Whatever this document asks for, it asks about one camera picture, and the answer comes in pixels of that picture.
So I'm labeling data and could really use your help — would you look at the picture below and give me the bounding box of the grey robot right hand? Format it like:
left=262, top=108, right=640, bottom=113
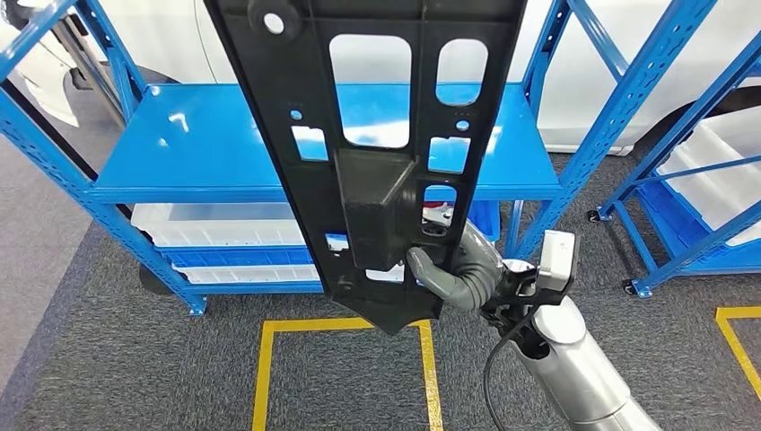
left=405, top=205, right=506, bottom=314

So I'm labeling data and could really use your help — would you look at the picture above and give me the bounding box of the black plastic panel part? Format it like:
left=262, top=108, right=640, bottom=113
left=202, top=0, right=529, bottom=337

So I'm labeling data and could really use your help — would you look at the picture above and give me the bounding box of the blue wheeled shelf rack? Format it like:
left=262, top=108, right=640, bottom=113
left=586, top=28, right=761, bottom=299

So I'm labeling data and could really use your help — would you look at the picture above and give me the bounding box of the blue metal shelf rack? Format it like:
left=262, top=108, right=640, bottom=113
left=0, top=0, right=722, bottom=317

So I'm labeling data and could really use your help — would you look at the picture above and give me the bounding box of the blue plastic bin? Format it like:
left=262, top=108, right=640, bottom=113
left=424, top=184, right=503, bottom=242
left=156, top=244, right=314, bottom=269

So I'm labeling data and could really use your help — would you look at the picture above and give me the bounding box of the yellow floor tape square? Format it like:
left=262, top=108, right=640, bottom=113
left=714, top=305, right=761, bottom=401
left=249, top=316, right=446, bottom=431

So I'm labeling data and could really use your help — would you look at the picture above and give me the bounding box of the translucent white plastic bin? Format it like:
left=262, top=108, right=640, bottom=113
left=129, top=202, right=306, bottom=249

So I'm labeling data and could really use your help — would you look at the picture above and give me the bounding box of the large white plastic bin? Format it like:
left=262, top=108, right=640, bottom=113
left=656, top=106, right=761, bottom=249

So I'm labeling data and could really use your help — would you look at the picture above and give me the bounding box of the black round floor disc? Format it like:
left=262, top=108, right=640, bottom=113
left=137, top=262, right=175, bottom=297

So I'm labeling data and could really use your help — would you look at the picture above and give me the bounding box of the white car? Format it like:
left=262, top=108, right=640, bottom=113
left=0, top=0, right=761, bottom=158

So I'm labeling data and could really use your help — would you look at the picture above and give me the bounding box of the thin black bar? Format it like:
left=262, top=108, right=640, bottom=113
left=0, top=79, right=136, bottom=221

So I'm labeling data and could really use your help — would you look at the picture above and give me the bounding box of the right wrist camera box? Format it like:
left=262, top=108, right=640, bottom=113
left=537, top=229, right=582, bottom=295

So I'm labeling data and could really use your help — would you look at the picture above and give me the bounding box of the black camera cable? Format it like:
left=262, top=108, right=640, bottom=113
left=481, top=308, right=538, bottom=431

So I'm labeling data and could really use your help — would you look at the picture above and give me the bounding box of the grey metal post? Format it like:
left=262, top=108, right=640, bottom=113
left=52, top=19, right=127, bottom=127

